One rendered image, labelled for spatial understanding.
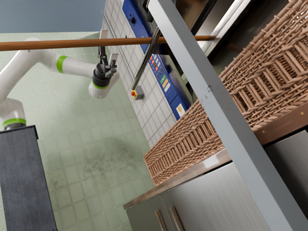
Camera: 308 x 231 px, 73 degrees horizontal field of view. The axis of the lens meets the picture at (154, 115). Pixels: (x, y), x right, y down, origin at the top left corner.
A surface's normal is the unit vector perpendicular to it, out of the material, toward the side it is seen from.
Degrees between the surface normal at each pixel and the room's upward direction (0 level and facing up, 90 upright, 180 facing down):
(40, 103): 90
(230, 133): 90
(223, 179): 90
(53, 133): 90
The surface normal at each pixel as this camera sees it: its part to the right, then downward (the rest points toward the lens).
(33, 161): 0.35, -0.47
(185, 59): -0.86, 0.21
